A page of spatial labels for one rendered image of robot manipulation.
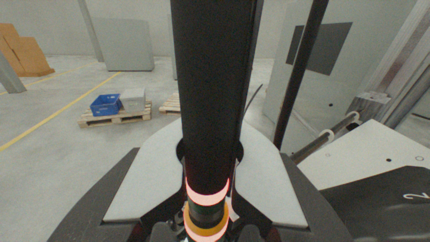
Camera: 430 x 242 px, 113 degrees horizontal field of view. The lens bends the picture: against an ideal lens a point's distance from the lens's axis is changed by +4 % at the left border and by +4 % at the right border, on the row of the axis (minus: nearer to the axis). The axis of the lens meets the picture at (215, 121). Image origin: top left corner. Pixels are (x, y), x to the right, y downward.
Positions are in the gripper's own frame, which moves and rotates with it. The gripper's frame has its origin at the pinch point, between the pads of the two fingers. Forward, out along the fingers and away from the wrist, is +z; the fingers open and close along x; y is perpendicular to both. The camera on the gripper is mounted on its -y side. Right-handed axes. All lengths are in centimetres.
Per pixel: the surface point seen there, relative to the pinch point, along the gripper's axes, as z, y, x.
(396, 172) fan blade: 2.7, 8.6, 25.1
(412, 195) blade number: -1.3, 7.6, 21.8
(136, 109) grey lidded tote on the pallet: 245, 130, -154
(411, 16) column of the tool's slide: 40, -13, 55
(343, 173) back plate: 13.9, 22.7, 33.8
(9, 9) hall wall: 993, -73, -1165
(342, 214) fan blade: -1.9, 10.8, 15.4
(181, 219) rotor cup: 3.8, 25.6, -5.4
